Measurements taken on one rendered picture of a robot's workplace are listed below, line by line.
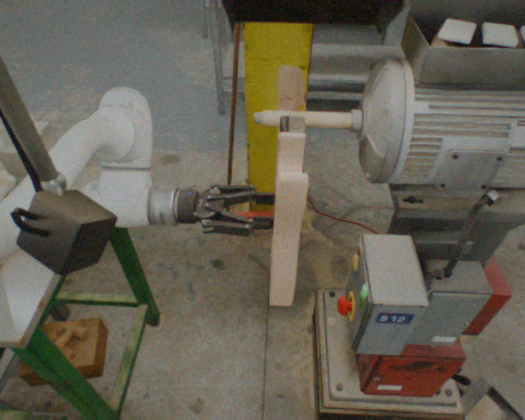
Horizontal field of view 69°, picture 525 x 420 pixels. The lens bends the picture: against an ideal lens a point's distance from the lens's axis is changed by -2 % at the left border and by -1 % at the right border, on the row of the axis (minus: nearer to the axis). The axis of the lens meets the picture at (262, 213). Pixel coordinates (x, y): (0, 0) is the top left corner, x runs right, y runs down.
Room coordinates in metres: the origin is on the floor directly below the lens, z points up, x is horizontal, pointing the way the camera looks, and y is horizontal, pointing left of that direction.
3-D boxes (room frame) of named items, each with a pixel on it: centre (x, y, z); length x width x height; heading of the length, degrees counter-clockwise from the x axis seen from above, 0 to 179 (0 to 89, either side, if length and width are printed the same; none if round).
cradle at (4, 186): (0.70, 0.66, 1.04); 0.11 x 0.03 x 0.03; 174
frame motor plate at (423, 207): (0.67, -0.47, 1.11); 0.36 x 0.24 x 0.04; 87
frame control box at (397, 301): (0.44, -0.31, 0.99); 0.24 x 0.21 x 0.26; 87
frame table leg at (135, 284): (0.90, 0.51, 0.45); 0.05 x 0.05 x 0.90; 87
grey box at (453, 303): (0.52, -0.46, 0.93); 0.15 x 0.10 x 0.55; 87
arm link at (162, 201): (0.60, 0.21, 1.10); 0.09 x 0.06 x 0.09; 177
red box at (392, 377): (0.51, -0.46, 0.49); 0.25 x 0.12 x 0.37; 87
